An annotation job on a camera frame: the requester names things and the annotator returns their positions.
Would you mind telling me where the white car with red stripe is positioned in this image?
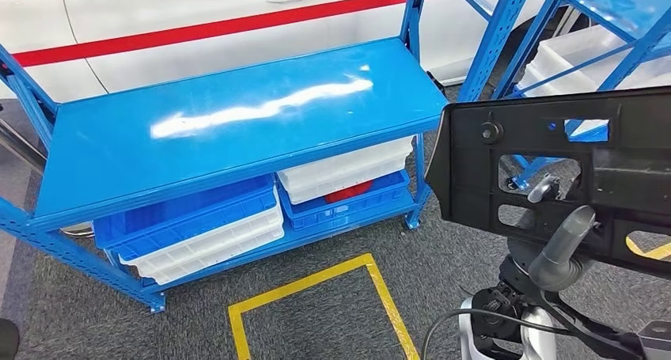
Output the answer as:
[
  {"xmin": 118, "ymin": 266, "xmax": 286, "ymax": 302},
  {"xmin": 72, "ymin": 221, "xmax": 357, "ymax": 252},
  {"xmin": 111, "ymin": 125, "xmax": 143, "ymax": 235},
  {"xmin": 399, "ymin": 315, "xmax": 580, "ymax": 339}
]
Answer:
[{"xmin": 0, "ymin": 0, "xmax": 588, "ymax": 104}]

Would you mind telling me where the blue plastic crate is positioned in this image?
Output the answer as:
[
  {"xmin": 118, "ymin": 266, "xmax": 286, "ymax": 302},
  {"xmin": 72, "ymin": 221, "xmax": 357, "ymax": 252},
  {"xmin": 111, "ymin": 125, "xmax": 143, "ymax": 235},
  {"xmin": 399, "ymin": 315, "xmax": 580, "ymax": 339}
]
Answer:
[
  {"xmin": 280, "ymin": 169, "xmax": 412, "ymax": 232},
  {"xmin": 93, "ymin": 174, "xmax": 279, "ymax": 262}
]

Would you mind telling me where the blue shelf rack with casters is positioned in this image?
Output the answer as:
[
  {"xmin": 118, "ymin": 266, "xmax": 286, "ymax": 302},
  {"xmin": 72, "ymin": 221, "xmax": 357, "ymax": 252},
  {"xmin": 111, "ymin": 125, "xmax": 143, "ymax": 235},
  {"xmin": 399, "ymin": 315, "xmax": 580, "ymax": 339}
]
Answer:
[{"xmin": 492, "ymin": 0, "xmax": 671, "ymax": 191}]

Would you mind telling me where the white plastic crate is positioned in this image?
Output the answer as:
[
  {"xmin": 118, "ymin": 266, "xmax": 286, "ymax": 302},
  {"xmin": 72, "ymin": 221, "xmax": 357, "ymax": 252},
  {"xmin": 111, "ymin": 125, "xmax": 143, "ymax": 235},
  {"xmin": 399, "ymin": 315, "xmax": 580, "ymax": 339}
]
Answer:
[
  {"xmin": 276, "ymin": 135, "xmax": 415, "ymax": 206},
  {"xmin": 119, "ymin": 187, "xmax": 286, "ymax": 286},
  {"xmin": 516, "ymin": 25, "xmax": 671, "ymax": 97}
]

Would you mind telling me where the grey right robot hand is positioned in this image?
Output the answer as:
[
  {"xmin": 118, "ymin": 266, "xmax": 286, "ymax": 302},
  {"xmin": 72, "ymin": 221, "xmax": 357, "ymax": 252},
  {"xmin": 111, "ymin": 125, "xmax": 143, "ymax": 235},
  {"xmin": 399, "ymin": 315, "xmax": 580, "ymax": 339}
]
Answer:
[{"xmin": 506, "ymin": 172, "xmax": 599, "ymax": 296}]

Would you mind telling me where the black plastic plate bracket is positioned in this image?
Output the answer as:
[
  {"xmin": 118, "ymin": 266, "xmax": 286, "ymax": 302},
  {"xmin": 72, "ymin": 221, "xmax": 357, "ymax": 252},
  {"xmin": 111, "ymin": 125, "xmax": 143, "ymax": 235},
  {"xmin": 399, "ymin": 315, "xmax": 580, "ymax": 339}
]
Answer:
[{"xmin": 424, "ymin": 85, "xmax": 671, "ymax": 280}]

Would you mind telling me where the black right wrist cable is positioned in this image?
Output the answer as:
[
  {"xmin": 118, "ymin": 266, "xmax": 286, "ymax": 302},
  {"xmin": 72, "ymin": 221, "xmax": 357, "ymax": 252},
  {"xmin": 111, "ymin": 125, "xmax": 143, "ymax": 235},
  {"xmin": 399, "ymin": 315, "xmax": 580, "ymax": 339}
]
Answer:
[{"xmin": 420, "ymin": 307, "xmax": 578, "ymax": 360}]

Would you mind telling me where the blue metal shelf rack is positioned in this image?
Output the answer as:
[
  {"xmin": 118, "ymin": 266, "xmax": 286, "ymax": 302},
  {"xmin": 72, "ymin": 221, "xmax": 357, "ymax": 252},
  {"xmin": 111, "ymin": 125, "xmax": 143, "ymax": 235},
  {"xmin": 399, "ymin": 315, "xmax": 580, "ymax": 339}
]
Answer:
[{"xmin": 0, "ymin": 0, "xmax": 528, "ymax": 315}]

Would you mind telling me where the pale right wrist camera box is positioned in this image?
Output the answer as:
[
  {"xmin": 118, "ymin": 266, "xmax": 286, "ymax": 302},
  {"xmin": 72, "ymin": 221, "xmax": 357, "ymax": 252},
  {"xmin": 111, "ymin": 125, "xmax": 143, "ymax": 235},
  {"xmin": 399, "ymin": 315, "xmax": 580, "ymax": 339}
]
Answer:
[{"xmin": 636, "ymin": 320, "xmax": 671, "ymax": 360}]

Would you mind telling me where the red object in crate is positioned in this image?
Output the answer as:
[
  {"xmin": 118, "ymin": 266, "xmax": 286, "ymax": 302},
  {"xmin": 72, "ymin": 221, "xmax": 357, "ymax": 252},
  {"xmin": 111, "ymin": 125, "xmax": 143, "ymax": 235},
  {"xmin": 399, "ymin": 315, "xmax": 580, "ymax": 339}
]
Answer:
[{"xmin": 324, "ymin": 180, "xmax": 374, "ymax": 205}]

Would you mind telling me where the round metal floor base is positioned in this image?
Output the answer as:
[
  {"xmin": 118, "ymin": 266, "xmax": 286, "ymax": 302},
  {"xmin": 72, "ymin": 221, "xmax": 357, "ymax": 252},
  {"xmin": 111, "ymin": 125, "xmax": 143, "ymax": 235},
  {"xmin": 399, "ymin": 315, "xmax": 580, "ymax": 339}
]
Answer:
[{"xmin": 59, "ymin": 220, "xmax": 97, "ymax": 239}]

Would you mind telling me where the black round floor object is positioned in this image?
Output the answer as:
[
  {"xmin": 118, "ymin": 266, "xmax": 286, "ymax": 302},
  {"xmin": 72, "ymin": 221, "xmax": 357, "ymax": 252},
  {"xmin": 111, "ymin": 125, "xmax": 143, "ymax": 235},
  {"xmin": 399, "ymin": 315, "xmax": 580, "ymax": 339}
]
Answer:
[{"xmin": 0, "ymin": 318, "xmax": 21, "ymax": 360}]

